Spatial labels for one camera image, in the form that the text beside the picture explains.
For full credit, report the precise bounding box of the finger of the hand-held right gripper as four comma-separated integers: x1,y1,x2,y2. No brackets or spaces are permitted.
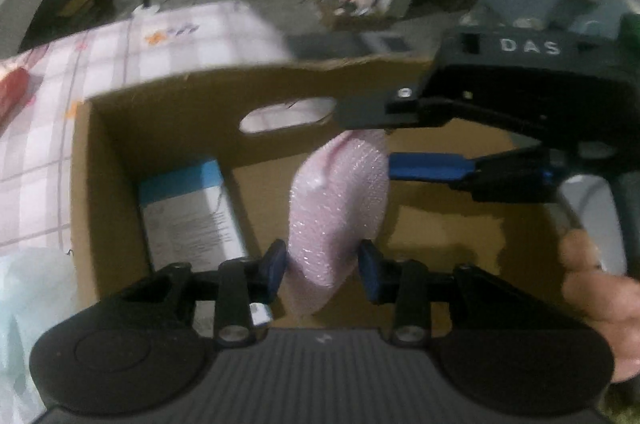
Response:
334,84,551,153
389,148,567,205

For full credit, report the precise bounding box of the white plastic bag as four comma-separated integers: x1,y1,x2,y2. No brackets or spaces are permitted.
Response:
0,246,83,424

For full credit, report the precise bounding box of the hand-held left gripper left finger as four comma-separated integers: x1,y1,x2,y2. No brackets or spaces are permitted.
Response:
102,240,289,350

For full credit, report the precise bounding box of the red tissue packet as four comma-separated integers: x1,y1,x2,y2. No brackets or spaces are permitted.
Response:
0,68,32,119

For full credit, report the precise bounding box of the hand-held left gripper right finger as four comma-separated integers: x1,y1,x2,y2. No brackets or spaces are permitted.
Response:
359,240,592,349

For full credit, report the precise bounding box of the brown cardboard box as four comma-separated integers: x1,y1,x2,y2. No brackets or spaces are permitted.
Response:
70,56,593,322

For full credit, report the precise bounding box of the blue and white box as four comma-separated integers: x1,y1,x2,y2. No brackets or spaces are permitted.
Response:
137,159,249,272

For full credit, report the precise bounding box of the person's right hand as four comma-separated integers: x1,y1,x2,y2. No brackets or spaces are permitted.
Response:
560,228,640,384

